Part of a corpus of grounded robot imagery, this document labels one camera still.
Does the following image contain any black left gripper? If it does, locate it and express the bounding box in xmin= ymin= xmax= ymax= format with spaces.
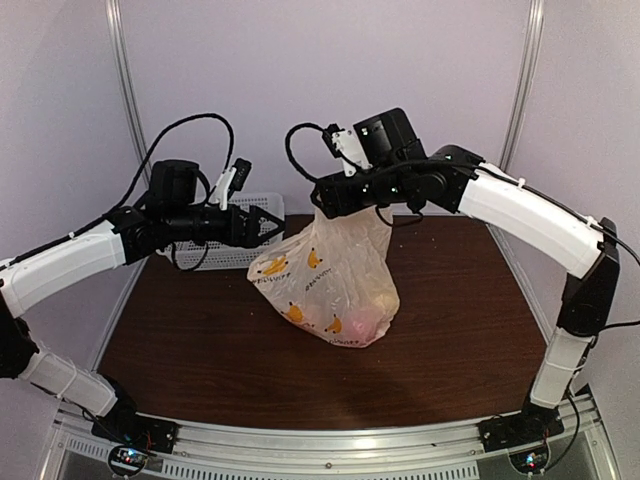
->
xmin=165 ymin=202 xmax=285 ymax=248

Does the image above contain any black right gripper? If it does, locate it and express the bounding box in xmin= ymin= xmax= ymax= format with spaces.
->
xmin=313 ymin=161 xmax=411 ymax=217

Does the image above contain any banana print plastic bag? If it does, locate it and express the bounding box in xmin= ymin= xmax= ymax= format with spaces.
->
xmin=247 ymin=207 xmax=400 ymax=348

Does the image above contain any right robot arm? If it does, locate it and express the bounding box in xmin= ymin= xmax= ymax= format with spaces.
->
xmin=311 ymin=108 xmax=620 ymax=442

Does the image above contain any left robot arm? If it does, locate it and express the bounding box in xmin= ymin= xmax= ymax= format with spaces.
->
xmin=1 ymin=159 xmax=285 ymax=444

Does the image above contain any white perforated plastic basket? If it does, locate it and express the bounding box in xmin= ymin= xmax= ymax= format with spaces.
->
xmin=157 ymin=193 xmax=285 ymax=271

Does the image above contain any pink peach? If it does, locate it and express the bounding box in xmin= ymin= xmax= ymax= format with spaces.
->
xmin=342 ymin=308 xmax=387 ymax=345

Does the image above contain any left circuit board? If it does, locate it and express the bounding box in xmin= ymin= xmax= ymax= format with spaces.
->
xmin=107 ymin=445 xmax=149 ymax=476

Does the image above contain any circuit board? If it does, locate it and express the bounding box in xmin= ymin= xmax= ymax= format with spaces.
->
xmin=509 ymin=446 xmax=550 ymax=475
xmin=107 ymin=445 xmax=149 ymax=476

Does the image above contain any right circuit board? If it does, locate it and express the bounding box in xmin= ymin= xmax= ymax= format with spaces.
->
xmin=509 ymin=446 xmax=550 ymax=475

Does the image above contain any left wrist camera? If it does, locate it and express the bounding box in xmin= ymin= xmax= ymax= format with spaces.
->
xmin=207 ymin=158 xmax=252 ymax=210

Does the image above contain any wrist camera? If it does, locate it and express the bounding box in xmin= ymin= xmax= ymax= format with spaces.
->
xmin=207 ymin=158 xmax=252 ymax=210
xmin=323 ymin=124 xmax=372 ymax=177

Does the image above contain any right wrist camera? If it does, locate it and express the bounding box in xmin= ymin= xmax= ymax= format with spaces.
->
xmin=323 ymin=124 xmax=372 ymax=177

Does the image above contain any left black camera cable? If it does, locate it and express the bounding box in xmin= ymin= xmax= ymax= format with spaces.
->
xmin=119 ymin=113 xmax=237 ymax=216

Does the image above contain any black camera cable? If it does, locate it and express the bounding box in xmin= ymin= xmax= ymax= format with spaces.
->
xmin=284 ymin=123 xmax=426 ymax=229
xmin=119 ymin=113 xmax=237 ymax=216

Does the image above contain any right black camera cable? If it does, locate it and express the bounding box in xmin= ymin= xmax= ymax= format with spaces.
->
xmin=284 ymin=123 xmax=426 ymax=229

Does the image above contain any right aluminium corner post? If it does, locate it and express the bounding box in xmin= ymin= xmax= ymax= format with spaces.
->
xmin=499 ymin=0 xmax=545 ymax=170

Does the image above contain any aluminium corner post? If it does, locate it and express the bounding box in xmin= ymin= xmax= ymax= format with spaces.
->
xmin=105 ymin=0 xmax=147 ymax=162
xmin=499 ymin=0 xmax=545 ymax=170

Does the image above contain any left aluminium corner post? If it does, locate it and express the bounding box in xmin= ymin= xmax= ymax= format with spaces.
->
xmin=105 ymin=0 xmax=147 ymax=162

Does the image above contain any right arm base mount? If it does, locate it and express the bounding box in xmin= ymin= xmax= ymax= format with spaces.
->
xmin=477 ymin=406 xmax=564 ymax=452

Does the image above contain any aluminium front rail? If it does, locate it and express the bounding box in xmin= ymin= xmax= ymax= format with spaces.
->
xmin=35 ymin=394 xmax=623 ymax=479

